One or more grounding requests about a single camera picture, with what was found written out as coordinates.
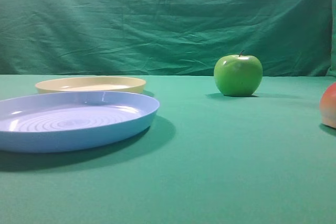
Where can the round red-yellow bread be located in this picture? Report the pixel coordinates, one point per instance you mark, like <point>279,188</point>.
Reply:
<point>327,106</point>

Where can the yellow plastic plate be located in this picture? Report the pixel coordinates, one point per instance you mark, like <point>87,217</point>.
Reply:
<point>94,83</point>

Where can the blue plastic plate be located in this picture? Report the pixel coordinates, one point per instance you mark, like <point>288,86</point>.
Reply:
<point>72,121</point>

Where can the green table cloth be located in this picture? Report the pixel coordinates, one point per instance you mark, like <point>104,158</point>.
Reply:
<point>205,159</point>

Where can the green apple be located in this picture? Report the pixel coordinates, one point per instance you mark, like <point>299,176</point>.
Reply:
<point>238,75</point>

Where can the green backdrop cloth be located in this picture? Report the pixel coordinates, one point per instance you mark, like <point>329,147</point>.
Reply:
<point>165,37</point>

